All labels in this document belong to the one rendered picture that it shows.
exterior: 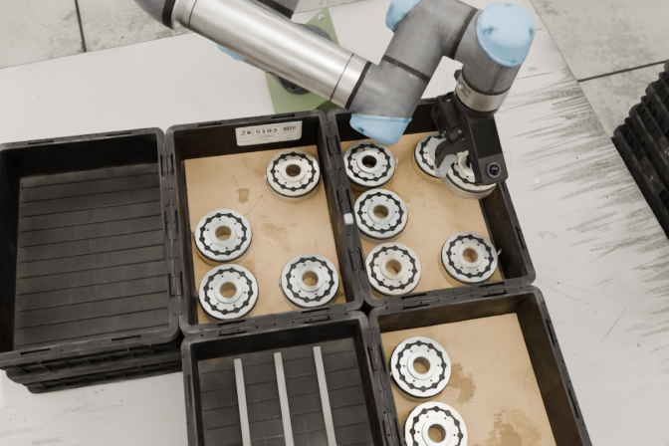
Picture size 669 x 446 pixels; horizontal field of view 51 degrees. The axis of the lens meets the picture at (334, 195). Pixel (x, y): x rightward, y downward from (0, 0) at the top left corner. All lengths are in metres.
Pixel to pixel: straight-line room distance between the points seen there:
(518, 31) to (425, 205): 0.52
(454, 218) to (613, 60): 1.64
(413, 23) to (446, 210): 0.50
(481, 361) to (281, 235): 0.42
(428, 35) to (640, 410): 0.86
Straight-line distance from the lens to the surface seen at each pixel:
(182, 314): 1.15
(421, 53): 0.95
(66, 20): 2.82
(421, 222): 1.34
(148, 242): 1.32
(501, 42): 0.92
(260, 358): 1.23
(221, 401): 1.21
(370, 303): 1.16
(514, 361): 1.28
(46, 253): 1.36
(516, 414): 1.26
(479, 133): 1.06
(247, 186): 1.35
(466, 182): 1.20
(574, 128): 1.72
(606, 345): 1.50
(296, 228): 1.31
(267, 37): 0.96
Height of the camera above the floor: 2.01
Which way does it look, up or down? 62 degrees down
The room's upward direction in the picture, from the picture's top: 8 degrees clockwise
